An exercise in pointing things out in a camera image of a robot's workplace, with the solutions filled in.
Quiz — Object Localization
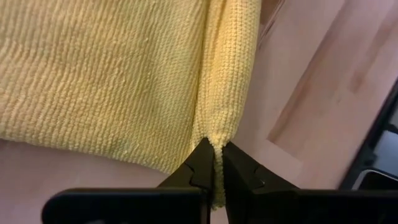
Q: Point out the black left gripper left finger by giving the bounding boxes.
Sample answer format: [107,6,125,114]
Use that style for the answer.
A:
[157,138,216,224]

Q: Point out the yellow microfiber towel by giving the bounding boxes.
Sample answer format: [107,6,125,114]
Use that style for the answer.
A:
[0,0,262,210]

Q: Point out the black aluminium table frame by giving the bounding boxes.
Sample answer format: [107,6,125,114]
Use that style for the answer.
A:
[338,77,398,190]

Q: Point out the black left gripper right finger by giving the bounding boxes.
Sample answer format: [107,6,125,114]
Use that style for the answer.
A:
[221,141,300,224]

